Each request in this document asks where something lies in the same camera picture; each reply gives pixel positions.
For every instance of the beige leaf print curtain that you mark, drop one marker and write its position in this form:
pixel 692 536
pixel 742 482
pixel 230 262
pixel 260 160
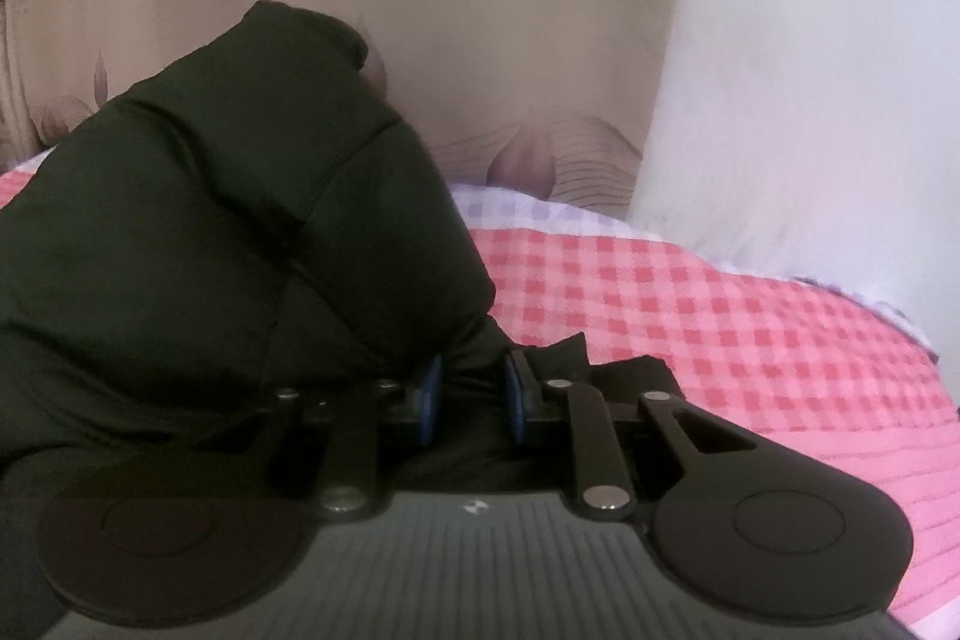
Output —
pixel 465 10

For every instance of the black puffer jacket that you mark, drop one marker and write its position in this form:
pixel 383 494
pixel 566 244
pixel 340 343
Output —
pixel 210 235

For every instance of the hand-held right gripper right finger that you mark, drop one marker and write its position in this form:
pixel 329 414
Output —
pixel 514 404

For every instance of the pink checked bed sheet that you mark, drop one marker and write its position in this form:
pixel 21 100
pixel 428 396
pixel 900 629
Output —
pixel 750 325

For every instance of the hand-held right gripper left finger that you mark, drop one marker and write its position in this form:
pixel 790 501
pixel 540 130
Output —
pixel 432 404

